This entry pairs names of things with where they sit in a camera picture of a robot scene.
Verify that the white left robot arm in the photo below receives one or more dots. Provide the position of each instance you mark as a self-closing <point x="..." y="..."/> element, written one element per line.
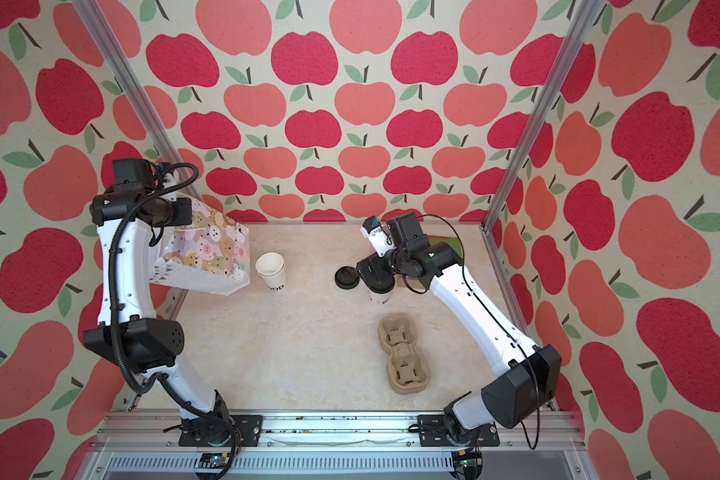
<point x="146" y="350"/>

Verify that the black cup lid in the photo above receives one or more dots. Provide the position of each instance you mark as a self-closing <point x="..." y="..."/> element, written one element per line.
<point x="346" y="278"/>
<point x="375" y="278"/>

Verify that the right aluminium frame post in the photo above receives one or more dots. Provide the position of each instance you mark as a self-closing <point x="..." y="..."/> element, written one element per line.
<point x="577" y="33"/>

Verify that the aluminium frame post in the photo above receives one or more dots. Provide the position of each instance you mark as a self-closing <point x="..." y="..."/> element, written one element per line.
<point x="577" y="33"/>
<point x="106" y="40"/>

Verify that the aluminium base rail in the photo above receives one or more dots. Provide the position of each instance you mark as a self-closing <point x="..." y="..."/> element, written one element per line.
<point x="148" y="444"/>

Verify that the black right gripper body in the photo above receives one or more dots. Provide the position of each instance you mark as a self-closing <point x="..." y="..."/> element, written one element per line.
<point x="371" y="267"/>

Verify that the left aluminium frame post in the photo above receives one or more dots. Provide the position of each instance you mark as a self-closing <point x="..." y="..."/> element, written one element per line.
<point x="106" y="40"/>

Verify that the cartoon animal gift bag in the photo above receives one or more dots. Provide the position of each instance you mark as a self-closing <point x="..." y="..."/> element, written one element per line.
<point x="210" y="255"/>

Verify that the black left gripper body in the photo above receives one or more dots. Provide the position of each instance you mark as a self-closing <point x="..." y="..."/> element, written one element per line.
<point x="172" y="213"/>

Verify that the white paper cup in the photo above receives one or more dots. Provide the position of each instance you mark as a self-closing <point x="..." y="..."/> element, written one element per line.
<point x="380" y="296"/>

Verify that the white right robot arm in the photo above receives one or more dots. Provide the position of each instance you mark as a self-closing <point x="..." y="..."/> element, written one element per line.
<point x="526" y="374"/>

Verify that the green napkin stack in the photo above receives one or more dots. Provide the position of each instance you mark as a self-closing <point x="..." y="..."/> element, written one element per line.
<point x="453" y="242"/>

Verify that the cardboard two-cup carrier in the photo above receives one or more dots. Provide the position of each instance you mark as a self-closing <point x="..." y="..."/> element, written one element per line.
<point x="407" y="369"/>

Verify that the stacked white paper cups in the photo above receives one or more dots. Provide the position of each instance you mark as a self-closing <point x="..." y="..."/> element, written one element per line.
<point x="271" y="268"/>

